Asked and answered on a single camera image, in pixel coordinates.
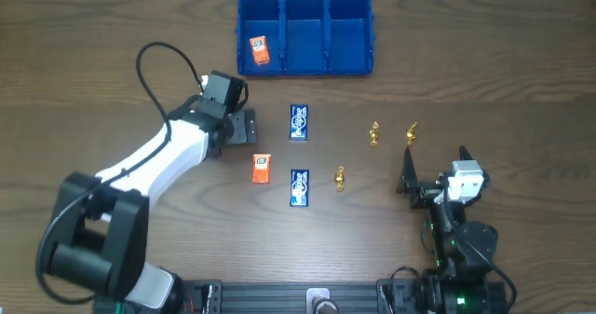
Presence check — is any orange candy box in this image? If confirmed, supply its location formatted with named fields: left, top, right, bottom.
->
left=249, top=35, right=271, bottom=66
left=251, top=153, right=273, bottom=185

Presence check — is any blue tray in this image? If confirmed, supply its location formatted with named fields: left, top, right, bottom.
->
left=236, top=0, right=375, bottom=77

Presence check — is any mounting rail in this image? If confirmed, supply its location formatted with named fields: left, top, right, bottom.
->
left=179, top=279, right=423, bottom=314

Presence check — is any blue candy pack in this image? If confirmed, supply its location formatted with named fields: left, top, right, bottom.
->
left=288, top=103, right=309, bottom=142
left=289, top=168, right=311, bottom=208

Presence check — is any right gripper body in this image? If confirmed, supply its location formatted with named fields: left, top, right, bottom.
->
left=409, top=178, right=449, bottom=211

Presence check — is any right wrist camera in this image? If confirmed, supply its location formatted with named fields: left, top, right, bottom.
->
left=444, top=159, right=485, bottom=203

